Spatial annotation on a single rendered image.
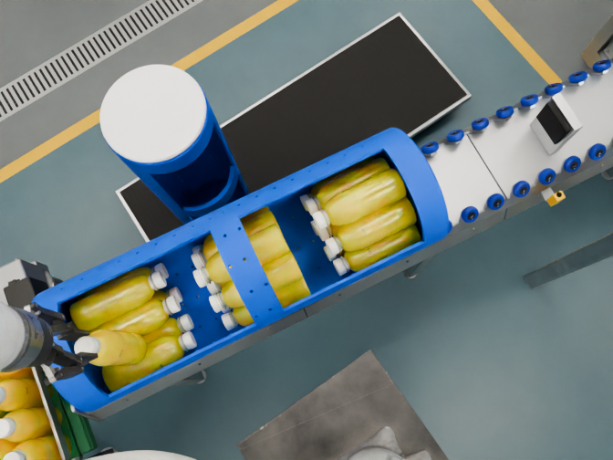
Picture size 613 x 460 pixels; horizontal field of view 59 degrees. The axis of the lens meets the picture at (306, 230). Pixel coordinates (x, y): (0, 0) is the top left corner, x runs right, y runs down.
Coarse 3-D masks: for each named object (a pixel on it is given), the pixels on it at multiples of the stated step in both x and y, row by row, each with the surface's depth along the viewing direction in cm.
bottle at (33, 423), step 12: (24, 408) 124; (36, 408) 127; (12, 420) 117; (24, 420) 119; (36, 420) 123; (48, 420) 128; (60, 420) 133; (12, 432) 116; (24, 432) 119; (36, 432) 123; (48, 432) 129
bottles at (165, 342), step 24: (312, 192) 129; (384, 240) 123; (408, 240) 123; (336, 264) 124; (360, 264) 123; (96, 288) 125; (216, 288) 123; (288, 288) 121; (144, 312) 120; (168, 312) 123; (240, 312) 121; (144, 336) 125; (168, 336) 122; (192, 336) 124; (144, 360) 118; (168, 360) 119; (120, 384) 118
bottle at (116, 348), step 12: (96, 336) 103; (108, 336) 104; (120, 336) 108; (132, 336) 114; (108, 348) 103; (120, 348) 106; (132, 348) 112; (144, 348) 117; (96, 360) 102; (108, 360) 104; (120, 360) 108; (132, 360) 113
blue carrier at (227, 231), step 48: (384, 144) 116; (288, 192) 114; (432, 192) 112; (192, 240) 113; (240, 240) 110; (288, 240) 137; (432, 240) 120; (48, 288) 117; (192, 288) 135; (240, 288) 109; (336, 288) 118; (240, 336) 117; (96, 384) 123; (144, 384) 116
